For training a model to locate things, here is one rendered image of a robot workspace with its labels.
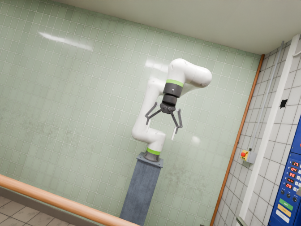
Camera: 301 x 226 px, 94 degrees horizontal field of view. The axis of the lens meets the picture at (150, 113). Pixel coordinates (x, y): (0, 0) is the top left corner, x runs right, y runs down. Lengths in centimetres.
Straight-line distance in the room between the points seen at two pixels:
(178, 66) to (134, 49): 125
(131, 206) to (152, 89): 93
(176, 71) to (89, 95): 140
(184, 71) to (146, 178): 86
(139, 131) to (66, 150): 120
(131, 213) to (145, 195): 18
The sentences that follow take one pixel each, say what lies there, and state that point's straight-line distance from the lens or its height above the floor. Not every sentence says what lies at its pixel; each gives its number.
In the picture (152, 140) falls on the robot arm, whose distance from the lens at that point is 116.
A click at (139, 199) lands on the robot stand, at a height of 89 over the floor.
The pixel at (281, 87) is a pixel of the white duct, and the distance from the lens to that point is 167.
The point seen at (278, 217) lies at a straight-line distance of 137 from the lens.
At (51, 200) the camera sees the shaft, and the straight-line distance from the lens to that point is 64.
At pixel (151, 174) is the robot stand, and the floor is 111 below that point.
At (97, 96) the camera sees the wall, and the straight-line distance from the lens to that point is 188.
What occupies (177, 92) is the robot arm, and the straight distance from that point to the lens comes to 71.
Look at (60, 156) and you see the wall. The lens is 216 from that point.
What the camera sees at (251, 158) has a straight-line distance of 162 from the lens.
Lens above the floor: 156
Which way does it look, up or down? 1 degrees up
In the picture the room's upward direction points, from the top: 17 degrees clockwise
